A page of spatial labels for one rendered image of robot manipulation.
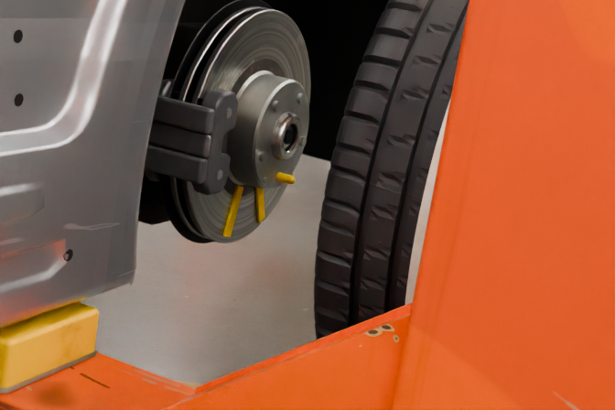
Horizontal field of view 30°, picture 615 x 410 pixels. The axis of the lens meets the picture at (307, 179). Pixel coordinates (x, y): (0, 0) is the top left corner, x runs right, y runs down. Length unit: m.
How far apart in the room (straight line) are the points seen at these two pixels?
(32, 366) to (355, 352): 0.35
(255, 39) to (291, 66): 0.12
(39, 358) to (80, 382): 0.05
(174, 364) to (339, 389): 2.05
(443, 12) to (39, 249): 0.47
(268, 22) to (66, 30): 0.52
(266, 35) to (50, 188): 0.56
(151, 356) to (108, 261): 1.84
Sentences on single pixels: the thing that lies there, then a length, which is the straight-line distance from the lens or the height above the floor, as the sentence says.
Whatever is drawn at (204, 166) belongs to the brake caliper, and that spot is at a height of 0.83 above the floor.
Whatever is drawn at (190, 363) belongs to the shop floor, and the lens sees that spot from 2.95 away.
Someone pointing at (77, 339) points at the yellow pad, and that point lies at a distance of 1.14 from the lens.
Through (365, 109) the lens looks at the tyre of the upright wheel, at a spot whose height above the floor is 0.96.
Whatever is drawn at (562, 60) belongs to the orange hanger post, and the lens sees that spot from 0.77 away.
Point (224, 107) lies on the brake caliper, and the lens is 1.39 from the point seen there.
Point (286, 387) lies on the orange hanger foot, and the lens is 0.92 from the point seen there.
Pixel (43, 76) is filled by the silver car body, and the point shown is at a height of 0.96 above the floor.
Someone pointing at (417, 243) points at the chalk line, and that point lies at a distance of 1.14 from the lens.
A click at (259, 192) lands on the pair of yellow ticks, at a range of 1.59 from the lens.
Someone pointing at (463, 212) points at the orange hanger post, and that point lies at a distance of 0.80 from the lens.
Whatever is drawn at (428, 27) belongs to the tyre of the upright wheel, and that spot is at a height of 1.05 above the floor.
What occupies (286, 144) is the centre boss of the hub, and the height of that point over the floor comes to 0.84.
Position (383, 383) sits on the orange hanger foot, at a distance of 0.88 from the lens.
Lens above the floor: 1.13
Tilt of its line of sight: 13 degrees down
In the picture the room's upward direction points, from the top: 9 degrees clockwise
